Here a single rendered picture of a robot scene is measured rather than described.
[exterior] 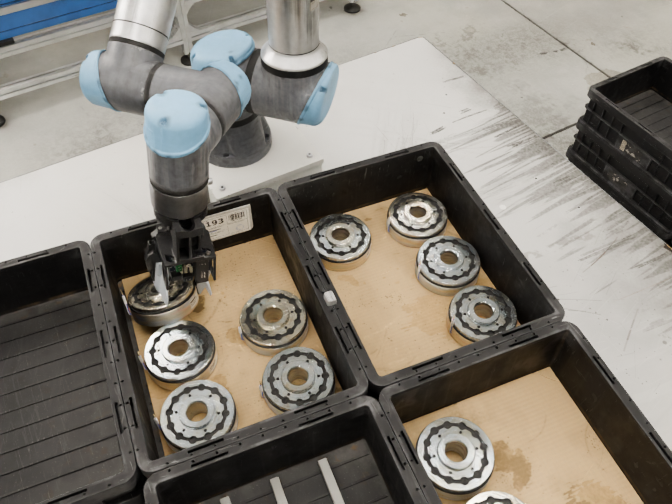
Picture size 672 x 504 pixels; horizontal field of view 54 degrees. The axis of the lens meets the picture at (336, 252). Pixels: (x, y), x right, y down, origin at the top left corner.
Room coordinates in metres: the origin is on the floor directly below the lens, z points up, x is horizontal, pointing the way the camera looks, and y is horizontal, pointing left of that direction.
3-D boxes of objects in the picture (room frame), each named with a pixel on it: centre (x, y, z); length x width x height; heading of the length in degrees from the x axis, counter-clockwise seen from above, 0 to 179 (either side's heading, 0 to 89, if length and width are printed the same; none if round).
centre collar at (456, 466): (0.34, -0.16, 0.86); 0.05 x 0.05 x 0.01
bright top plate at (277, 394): (0.44, 0.05, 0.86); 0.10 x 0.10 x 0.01
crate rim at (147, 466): (0.52, 0.17, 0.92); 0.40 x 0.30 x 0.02; 22
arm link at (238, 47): (1.01, 0.20, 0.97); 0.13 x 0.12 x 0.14; 72
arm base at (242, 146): (1.01, 0.20, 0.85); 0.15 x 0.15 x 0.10
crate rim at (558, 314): (0.63, -0.11, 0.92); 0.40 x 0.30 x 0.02; 22
